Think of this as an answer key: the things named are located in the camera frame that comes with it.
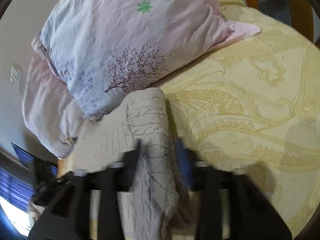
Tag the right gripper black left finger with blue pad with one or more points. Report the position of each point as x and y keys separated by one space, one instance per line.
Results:
x=67 y=201

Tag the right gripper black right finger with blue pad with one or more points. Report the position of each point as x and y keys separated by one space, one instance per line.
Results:
x=228 y=200

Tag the beige cable knit sweater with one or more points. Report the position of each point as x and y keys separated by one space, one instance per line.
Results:
x=158 y=203

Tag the blue window curtain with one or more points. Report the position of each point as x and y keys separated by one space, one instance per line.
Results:
x=17 y=190

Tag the pink pillow behind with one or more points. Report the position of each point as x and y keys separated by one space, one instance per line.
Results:
x=49 y=110

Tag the yellow patterned bedspread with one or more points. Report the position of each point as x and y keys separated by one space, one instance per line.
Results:
x=253 y=107

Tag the floral pillow pale blue pink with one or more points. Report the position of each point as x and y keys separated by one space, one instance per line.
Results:
x=105 y=49

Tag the wooden bed frame edge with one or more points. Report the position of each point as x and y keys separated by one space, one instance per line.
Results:
x=62 y=167

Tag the wall mounted television screen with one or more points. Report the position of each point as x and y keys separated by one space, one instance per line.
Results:
x=26 y=159

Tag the white wall switch plate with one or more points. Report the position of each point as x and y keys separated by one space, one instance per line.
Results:
x=15 y=77

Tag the wooden door frame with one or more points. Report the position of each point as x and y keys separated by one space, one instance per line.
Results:
x=299 y=14

